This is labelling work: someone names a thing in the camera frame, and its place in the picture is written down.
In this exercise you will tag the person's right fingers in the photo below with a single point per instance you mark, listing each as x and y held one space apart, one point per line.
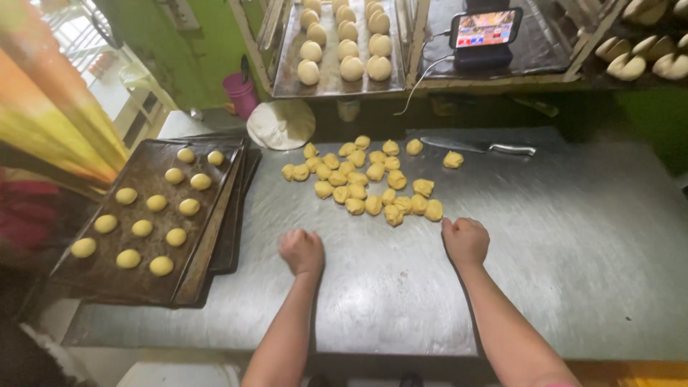
457 224

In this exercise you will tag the red cloth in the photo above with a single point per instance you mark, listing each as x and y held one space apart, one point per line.
24 212

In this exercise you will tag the steel kitchen knife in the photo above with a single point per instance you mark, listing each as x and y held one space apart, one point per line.
484 146

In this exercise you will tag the person's left fingers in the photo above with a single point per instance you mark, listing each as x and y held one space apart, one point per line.
295 236

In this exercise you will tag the smartphone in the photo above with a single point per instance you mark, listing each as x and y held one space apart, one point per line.
485 27

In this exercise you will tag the window with metal grille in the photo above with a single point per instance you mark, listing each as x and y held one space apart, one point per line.
102 64

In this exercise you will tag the person's right hand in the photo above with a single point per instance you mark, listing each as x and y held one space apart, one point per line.
467 242

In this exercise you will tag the white bin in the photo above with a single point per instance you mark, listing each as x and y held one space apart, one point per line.
177 375

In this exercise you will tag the stack of dark baking trays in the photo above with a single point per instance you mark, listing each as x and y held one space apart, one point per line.
231 231

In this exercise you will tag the small white container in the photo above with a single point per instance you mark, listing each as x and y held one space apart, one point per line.
348 109

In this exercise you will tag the purple plastic cup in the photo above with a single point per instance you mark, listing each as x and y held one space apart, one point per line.
242 97

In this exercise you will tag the dark phone stand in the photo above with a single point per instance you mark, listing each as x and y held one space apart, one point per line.
482 57

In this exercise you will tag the metal tray of pale buns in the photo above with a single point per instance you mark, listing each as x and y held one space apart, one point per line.
330 80

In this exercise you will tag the tray of folded pale buns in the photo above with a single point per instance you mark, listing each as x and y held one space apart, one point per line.
639 56

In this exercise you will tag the dark metal tray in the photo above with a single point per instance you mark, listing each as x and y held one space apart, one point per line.
537 48

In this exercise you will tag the dark baking tray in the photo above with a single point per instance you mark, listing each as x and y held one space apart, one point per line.
153 220

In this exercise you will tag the colourful striped curtain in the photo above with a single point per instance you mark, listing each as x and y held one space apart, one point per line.
48 107

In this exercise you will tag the wooden rack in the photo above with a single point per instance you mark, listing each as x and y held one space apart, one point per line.
416 37

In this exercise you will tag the person's left hand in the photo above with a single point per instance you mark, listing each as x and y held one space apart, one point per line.
303 253

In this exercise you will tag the group of round dough balls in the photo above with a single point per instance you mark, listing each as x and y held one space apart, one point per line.
142 228

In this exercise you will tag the pile of yellow dough pieces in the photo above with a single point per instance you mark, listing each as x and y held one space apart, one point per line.
365 183

